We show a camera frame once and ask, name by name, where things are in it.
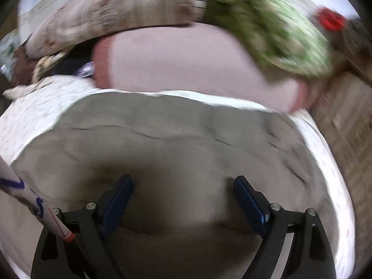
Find pink pillow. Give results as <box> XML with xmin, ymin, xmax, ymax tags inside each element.
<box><xmin>91</xmin><ymin>23</ymin><xmax>313</xmax><ymax>114</ymax></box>

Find white green floral cloth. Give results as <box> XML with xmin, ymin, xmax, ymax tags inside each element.
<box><xmin>0</xmin><ymin>33</ymin><xmax>21</xmax><ymax>79</ymax></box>

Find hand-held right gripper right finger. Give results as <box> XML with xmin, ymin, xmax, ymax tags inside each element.
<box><xmin>234</xmin><ymin>176</ymin><xmax>338</xmax><ymax>279</ymax></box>

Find brown cloth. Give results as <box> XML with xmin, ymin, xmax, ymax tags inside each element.
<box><xmin>12</xmin><ymin>46</ymin><xmax>38</xmax><ymax>86</ymax></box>

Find red object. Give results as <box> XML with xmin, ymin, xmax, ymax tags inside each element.
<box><xmin>315</xmin><ymin>6</ymin><xmax>348</xmax><ymax>31</ymax></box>

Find white printed bedsheet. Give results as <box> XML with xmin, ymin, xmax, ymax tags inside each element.
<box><xmin>0</xmin><ymin>76</ymin><xmax>356</xmax><ymax>279</ymax></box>

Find dark cloth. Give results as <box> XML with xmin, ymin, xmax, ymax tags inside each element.
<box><xmin>55</xmin><ymin>55</ymin><xmax>96</xmax><ymax>74</ymax></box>

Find grey brown fuzzy object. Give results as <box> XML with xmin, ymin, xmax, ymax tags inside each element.
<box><xmin>334</xmin><ymin>19</ymin><xmax>372</xmax><ymax>67</ymax></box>

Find purple plastic wrapper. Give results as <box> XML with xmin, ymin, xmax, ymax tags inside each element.
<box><xmin>77</xmin><ymin>62</ymin><xmax>96</xmax><ymax>77</ymax></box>

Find striped floral folded quilt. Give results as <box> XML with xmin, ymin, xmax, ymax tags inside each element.
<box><xmin>17</xmin><ymin>0</ymin><xmax>208</xmax><ymax>59</ymax></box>

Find olive puffer jacket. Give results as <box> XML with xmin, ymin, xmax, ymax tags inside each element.
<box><xmin>0</xmin><ymin>90</ymin><xmax>342</xmax><ymax>279</ymax></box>

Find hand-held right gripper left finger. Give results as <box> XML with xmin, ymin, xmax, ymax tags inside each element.
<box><xmin>30</xmin><ymin>175</ymin><xmax>134</xmax><ymax>279</ymax></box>

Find cream floral cloth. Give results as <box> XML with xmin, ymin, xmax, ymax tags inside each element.
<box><xmin>30</xmin><ymin>54</ymin><xmax>67</xmax><ymax>83</ymax></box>

